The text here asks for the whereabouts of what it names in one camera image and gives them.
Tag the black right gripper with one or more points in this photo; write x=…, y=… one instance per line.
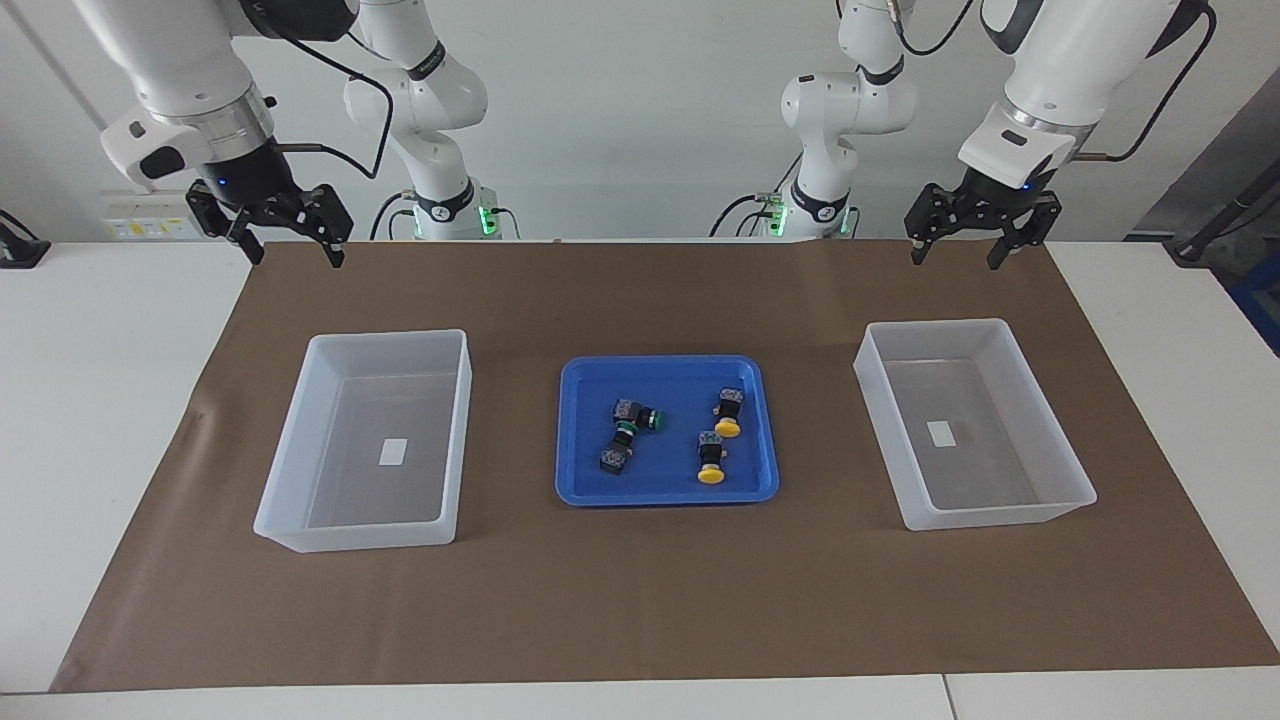
x=255, y=185

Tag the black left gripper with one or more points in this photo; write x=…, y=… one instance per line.
x=1000, y=195

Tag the yellow push button switch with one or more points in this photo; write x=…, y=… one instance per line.
x=711, y=445
x=729, y=405

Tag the green push button switch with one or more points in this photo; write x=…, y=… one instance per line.
x=613, y=460
x=632, y=411

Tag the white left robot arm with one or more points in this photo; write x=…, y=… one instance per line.
x=1060, y=50

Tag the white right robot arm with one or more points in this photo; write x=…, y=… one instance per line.
x=170, y=60

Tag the small white label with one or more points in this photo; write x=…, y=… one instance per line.
x=940, y=433
x=394, y=452

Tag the black pole stand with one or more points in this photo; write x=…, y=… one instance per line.
x=1215, y=225

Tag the translucent white plastic box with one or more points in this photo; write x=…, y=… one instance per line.
x=990, y=470
x=350, y=440

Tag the dark grey cabinet panel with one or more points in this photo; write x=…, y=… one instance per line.
x=1230, y=150

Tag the black device on table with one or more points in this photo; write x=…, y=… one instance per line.
x=20, y=250

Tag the blue crate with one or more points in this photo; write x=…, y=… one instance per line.
x=1262, y=300

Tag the blue plastic tray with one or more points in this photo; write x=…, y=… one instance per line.
x=670, y=480

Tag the brown paper mat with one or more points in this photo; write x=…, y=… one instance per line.
x=640, y=600

